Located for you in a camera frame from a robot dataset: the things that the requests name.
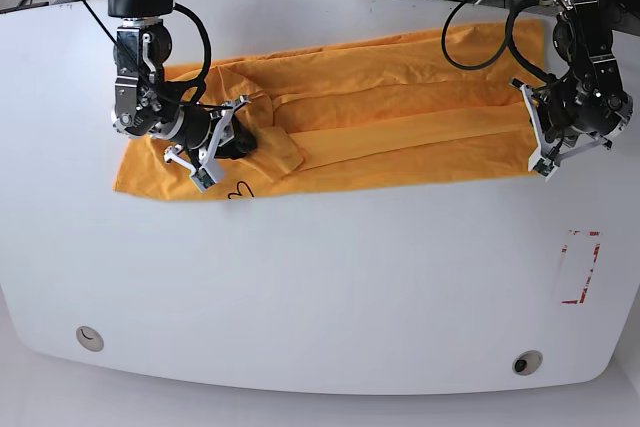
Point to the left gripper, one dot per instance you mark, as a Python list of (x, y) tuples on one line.
[(553, 149)]

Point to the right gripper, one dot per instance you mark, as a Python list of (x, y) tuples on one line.
[(199, 137)]

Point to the orange t-shirt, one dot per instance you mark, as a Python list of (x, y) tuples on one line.
[(371, 114)]

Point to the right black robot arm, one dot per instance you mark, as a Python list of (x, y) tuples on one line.
[(147, 104)]

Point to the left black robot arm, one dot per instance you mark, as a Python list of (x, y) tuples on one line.
[(585, 108)]

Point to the red tape rectangle marking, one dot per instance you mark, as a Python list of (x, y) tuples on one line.
[(579, 258)]

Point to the right table grommet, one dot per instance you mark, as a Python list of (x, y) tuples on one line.
[(527, 363)]

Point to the table grommet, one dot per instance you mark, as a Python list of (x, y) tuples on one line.
[(89, 339), (527, 363)]

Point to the left table grommet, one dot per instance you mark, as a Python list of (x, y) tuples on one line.
[(89, 339)]

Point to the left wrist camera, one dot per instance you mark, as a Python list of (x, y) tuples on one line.
[(541, 165)]

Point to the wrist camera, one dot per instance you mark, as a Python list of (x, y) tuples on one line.
[(206, 177), (541, 165)]

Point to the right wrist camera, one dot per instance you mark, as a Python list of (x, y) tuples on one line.
[(206, 177)]

